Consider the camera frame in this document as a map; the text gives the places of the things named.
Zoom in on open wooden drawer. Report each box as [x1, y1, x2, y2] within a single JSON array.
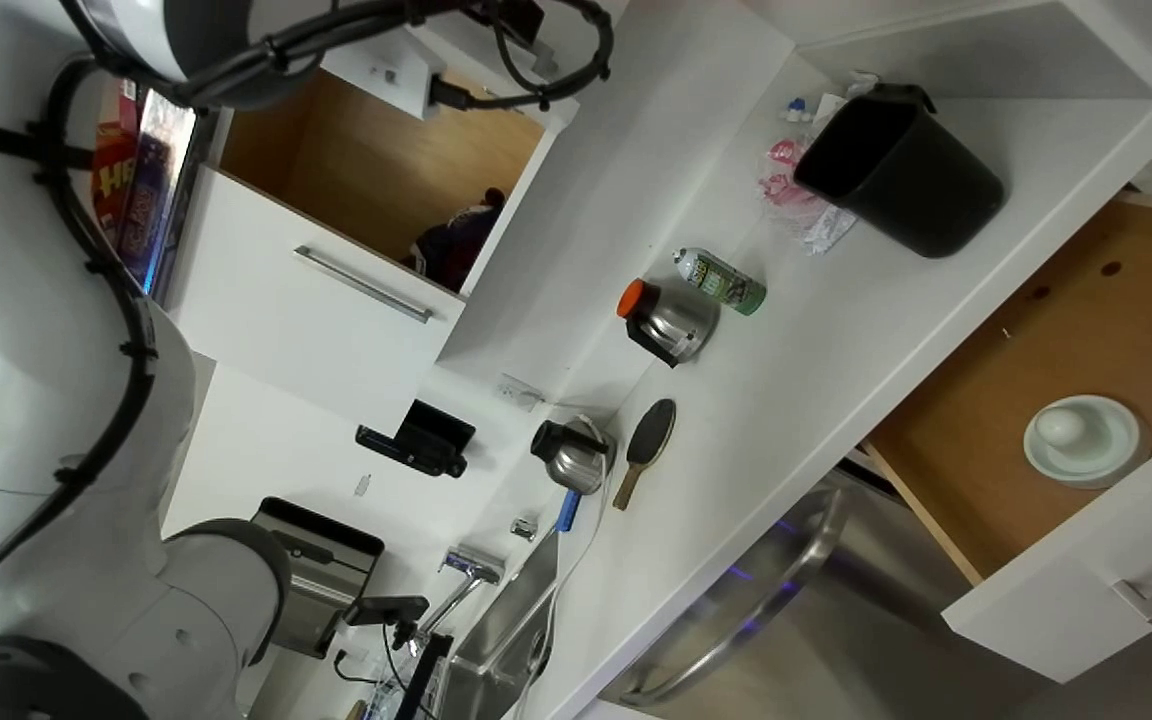
[[869, 195, 1152, 679]]

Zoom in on green clear bottle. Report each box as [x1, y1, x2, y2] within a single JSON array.
[[675, 246, 767, 315]]

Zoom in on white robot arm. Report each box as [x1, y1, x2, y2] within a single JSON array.
[[0, 0, 438, 720]]

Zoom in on small silver pot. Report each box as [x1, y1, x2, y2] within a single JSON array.
[[527, 415, 611, 497]]

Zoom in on white bowl in drawer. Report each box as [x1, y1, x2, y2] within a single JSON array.
[[1022, 396, 1145, 484]]

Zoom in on white top cabinet door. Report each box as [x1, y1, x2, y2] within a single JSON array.
[[322, 18, 583, 136]]

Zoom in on black wall bracket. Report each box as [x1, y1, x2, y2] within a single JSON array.
[[358, 398, 477, 479]]

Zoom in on black trash bin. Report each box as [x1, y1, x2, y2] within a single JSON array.
[[792, 89, 1007, 260]]

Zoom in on black silver toaster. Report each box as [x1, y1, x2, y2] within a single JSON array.
[[258, 497, 386, 656]]

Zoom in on red board game box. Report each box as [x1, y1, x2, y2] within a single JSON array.
[[94, 81, 140, 255]]

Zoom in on blue purple game box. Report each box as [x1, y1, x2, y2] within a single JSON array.
[[115, 91, 202, 297]]

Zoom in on pink white packets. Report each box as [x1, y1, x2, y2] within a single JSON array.
[[757, 70, 886, 260]]

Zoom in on stainless steel sink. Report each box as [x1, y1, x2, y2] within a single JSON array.
[[438, 530, 561, 720]]

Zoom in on black spatula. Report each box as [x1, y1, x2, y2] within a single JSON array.
[[611, 398, 675, 512]]

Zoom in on stainless dishwasher with handle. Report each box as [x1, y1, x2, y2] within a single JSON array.
[[601, 465, 992, 720]]

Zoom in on silver kettle orange lid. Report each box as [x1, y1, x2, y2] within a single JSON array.
[[616, 276, 721, 367]]

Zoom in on dark object inside cabinet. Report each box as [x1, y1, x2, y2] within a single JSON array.
[[404, 188, 506, 291]]

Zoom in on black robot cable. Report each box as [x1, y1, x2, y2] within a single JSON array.
[[0, 0, 619, 645]]

